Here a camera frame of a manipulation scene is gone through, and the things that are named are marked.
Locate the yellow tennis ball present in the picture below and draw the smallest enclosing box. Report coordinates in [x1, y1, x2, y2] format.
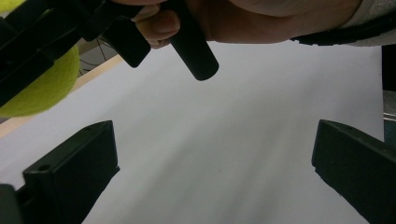
[0, 0, 81, 119]

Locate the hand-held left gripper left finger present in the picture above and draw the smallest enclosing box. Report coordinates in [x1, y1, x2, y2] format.
[21, 119, 120, 224]

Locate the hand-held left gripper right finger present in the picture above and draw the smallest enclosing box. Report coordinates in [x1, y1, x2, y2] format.
[311, 119, 396, 224]

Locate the white table cover sheet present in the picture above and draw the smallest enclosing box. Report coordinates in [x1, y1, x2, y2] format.
[0, 40, 385, 224]

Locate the black wrist strap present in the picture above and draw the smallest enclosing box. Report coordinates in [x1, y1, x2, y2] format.
[290, 11, 396, 47]

